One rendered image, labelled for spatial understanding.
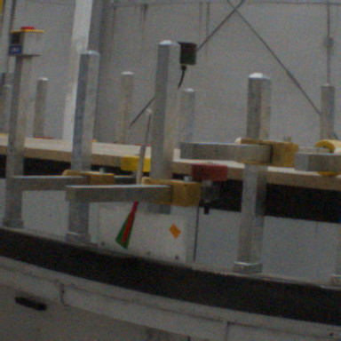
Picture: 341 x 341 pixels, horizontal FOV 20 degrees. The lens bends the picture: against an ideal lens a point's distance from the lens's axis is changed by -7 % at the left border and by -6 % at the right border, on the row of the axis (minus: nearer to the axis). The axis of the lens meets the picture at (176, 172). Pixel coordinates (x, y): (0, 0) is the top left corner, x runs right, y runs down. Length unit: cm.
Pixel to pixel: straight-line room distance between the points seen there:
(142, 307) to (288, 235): 37
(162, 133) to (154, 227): 20
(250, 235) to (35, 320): 106
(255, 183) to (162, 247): 27
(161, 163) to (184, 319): 34
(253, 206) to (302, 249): 24
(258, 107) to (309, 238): 35
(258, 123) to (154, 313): 51
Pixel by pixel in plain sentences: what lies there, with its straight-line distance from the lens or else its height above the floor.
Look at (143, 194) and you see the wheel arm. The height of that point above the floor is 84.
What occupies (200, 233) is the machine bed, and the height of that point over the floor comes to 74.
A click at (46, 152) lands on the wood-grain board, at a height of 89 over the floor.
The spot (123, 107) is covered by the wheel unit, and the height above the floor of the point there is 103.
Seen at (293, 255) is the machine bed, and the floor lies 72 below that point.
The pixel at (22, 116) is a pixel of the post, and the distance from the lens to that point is 257.
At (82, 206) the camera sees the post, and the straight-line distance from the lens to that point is 238.
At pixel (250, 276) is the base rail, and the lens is 203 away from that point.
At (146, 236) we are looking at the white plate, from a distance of 222.
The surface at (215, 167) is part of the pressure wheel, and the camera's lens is 224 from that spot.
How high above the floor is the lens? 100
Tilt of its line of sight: 3 degrees down
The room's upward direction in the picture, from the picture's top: 4 degrees clockwise
